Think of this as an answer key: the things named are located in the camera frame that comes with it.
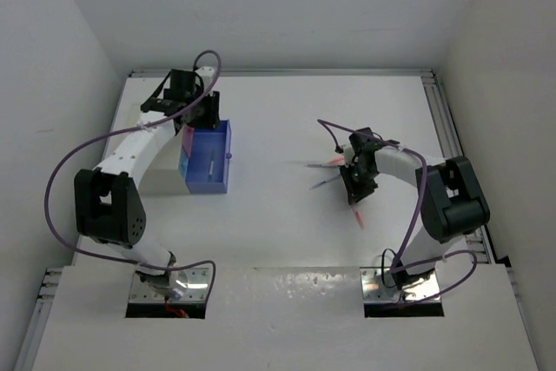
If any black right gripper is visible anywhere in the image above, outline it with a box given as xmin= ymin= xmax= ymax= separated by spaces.
xmin=339 ymin=161 xmax=378 ymax=204

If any pink drawer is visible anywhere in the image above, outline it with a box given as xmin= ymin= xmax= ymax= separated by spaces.
xmin=182 ymin=125 xmax=195 ymax=157

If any orange gel pen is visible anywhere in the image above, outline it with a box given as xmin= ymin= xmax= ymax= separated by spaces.
xmin=327 ymin=156 xmax=344 ymax=165

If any pink gel pen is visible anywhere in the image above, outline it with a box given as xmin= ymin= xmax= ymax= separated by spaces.
xmin=351 ymin=205 xmax=365 ymax=229

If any green gel pen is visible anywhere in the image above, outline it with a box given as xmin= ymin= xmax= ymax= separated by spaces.
xmin=208 ymin=149 xmax=215 ymax=182

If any dark blue gel pen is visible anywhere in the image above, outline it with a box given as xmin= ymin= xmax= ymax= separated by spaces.
xmin=304 ymin=163 xmax=343 ymax=169

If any blue transparent drawer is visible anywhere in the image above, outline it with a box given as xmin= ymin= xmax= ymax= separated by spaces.
xmin=181 ymin=120 xmax=232 ymax=195

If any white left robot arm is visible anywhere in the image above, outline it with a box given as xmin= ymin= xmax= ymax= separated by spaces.
xmin=74 ymin=66 xmax=220 ymax=295

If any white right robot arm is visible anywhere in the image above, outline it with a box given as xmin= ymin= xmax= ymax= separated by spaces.
xmin=335 ymin=128 xmax=491 ymax=288

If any white drawer cabinet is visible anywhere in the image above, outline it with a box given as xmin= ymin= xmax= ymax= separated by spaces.
xmin=125 ymin=102 xmax=189 ymax=196

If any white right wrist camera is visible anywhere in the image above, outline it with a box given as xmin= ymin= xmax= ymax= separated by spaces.
xmin=343 ymin=144 xmax=358 ymax=165

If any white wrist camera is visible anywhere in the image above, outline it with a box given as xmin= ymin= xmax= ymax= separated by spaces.
xmin=194 ymin=66 xmax=216 ymax=86
xmin=343 ymin=144 xmax=358 ymax=165

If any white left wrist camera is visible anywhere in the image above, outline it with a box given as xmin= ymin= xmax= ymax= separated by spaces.
xmin=194 ymin=66 xmax=216 ymax=86

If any aluminium frame rail back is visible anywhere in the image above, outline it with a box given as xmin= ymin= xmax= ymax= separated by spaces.
xmin=129 ymin=68 xmax=435 ymax=77

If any aluminium frame rail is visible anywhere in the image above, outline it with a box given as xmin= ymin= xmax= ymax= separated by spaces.
xmin=421 ymin=70 xmax=495 ymax=264
xmin=14 ymin=268 xmax=63 ymax=371
xmin=129 ymin=68 xmax=435 ymax=77

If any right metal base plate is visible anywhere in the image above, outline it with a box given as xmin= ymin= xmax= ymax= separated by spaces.
xmin=360 ymin=267 xmax=440 ymax=305

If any metal base plate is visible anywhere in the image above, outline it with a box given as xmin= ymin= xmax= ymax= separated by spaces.
xmin=360 ymin=267 xmax=440 ymax=305
xmin=129 ymin=268 xmax=211 ymax=304

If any aluminium frame rail right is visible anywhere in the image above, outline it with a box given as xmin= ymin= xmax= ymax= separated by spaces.
xmin=421 ymin=70 xmax=495 ymax=264

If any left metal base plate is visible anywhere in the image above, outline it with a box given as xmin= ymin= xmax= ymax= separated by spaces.
xmin=129 ymin=268 xmax=211 ymax=304

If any aluminium frame rail left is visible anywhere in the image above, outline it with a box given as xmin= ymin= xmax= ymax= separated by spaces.
xmin=14 ymin=268 xmax=63 ymax=371

